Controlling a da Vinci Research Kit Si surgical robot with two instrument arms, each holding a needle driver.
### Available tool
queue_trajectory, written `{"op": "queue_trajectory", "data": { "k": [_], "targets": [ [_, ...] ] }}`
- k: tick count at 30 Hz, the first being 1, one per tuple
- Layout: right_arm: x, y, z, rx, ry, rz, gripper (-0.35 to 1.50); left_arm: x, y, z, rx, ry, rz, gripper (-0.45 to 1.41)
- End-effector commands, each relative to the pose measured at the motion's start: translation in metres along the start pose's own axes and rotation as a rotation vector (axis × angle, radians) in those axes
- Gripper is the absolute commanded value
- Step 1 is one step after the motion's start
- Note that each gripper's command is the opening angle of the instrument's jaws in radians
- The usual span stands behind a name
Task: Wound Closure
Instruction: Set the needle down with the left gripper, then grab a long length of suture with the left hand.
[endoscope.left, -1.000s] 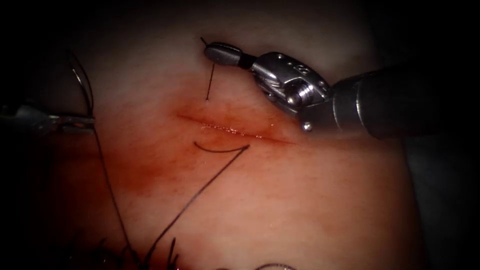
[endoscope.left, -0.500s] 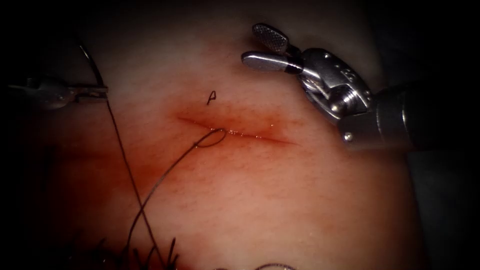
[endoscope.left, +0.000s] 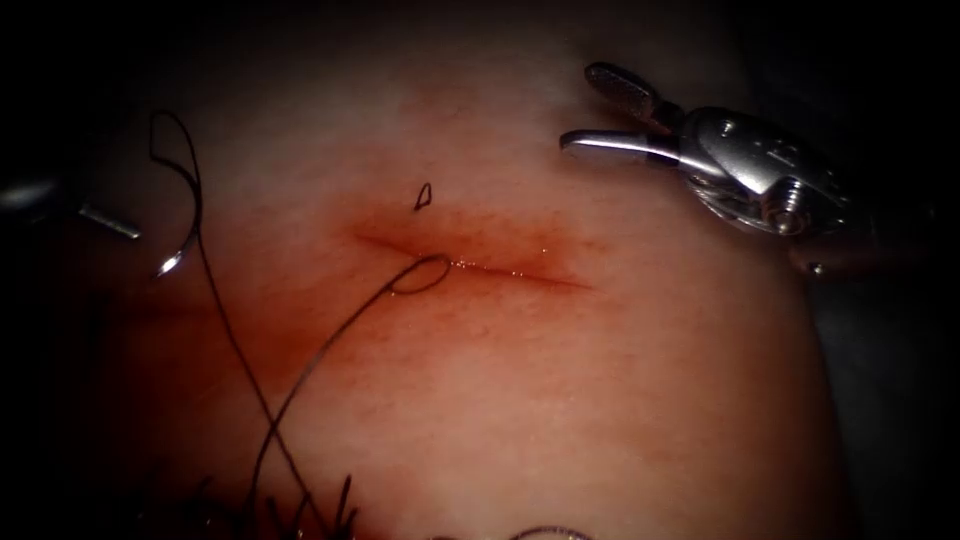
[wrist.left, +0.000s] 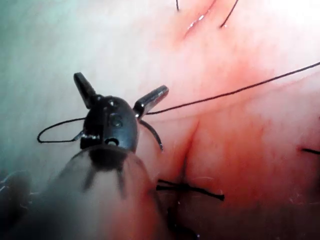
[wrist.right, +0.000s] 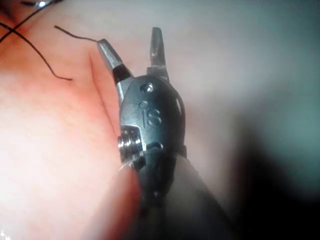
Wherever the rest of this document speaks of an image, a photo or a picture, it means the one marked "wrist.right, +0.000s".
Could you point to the right arm needle driver jaw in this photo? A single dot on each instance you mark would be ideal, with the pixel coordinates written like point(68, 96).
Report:
point(157, 50)
point(110, 55)

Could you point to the right arm needle driver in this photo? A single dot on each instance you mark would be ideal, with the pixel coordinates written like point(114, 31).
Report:
point(155, 115)

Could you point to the dark right arm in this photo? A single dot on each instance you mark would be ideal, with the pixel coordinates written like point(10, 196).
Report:
point(195, 212)

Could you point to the black thread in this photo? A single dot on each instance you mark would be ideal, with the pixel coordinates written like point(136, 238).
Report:
point(37, 49)

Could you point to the curved steel needle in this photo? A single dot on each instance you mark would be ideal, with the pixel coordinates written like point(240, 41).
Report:
point(41, 4)

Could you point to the tissue pad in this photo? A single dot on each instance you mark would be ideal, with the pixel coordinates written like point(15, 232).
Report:
point(50, 150)

